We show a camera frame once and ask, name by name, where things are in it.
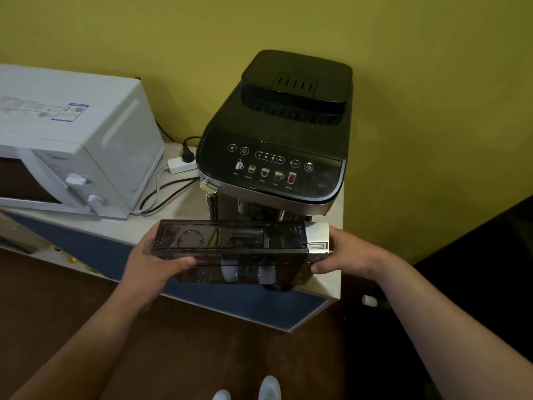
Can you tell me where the black coffee machine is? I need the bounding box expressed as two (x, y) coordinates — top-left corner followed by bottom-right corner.
(196, 50), (354, 223)

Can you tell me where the black power cable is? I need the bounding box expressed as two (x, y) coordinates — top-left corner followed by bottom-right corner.
(132, 121), (203, 216)

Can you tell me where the person's left forearm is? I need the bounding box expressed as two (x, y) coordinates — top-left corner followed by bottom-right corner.
(8, 283), (157, 400)

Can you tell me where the person's right hand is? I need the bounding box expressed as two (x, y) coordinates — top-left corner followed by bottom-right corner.
(311, 227), (401, 284)

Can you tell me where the transparent dark water tank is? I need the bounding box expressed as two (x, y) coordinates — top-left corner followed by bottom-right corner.
(143, 219), (335, 286)

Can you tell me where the person's left hand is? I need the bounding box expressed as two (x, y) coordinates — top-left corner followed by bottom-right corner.
(119, 228), (197, 314)

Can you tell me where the white power cable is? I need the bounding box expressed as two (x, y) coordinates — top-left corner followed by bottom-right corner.
(130, 167), (169, 213)

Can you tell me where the white microwave oven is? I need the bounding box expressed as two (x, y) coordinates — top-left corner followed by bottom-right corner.
(0, 64), (166, 220)

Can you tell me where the person's white right shoe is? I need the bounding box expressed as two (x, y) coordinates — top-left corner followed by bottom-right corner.
(258, 376), (281, 400)

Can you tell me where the white power strip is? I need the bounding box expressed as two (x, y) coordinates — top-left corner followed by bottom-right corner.
(167, 156), (198, 174)

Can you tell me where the person's right forearm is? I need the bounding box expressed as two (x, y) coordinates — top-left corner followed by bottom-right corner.
(368, 256), (533, 400)

